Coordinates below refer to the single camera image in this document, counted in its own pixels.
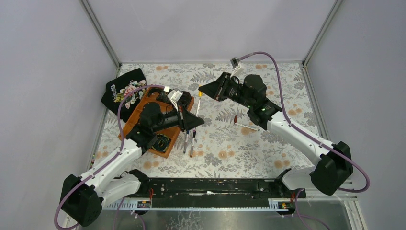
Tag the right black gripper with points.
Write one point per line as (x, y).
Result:
(222, 88)

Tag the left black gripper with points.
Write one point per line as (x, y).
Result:
(182, 118)

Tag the white marker blue end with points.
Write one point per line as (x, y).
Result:
(185, 143)

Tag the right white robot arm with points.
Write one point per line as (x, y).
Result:
(329, 169)

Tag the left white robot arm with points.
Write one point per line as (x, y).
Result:
(83, 197)

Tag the rolled dark tie back right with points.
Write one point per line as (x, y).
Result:
(185, 99)

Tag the rolled dark tie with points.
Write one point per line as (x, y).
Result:
(161, 94)
(185, 99)

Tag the orange wooden divided tray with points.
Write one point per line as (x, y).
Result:
(132, 130)

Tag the rolled dark tie back left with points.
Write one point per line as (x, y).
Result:
(161, 94)

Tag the rolled tie blue yellow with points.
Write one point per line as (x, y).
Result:
(162, 143)

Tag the white marker red tip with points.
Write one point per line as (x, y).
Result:
(249, 127)

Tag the floral table mat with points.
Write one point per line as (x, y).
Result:
(223, 149)

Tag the black floral embroidered cloth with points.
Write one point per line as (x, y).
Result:
(117, 89)

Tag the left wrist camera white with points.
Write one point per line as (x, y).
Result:
(173, 95)

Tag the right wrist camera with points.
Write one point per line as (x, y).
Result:
(237, 66)

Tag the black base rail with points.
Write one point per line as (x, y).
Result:
(212, 194)

